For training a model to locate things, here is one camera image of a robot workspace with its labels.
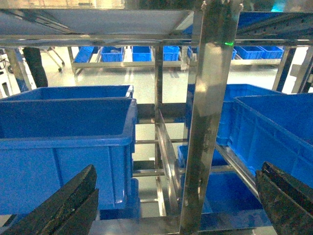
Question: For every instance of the large blue bin left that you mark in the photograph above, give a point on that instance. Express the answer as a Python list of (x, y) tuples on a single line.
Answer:
[(45, 143)]

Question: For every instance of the large blue bin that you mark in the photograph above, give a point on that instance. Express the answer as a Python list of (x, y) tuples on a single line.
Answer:
[(45, 143), (277, 129)]

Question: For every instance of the stainless steel shelf cart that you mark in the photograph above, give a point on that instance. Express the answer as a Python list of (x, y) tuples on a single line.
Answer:
[(157, 22)]

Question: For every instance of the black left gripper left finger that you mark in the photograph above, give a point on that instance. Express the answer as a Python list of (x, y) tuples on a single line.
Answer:
[(71, 210)]

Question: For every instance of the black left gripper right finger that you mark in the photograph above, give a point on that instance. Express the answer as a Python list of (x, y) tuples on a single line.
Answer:
[(287, 201)]

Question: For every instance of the large blue bin right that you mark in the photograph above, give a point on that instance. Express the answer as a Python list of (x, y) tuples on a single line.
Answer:
[(277, 129)]

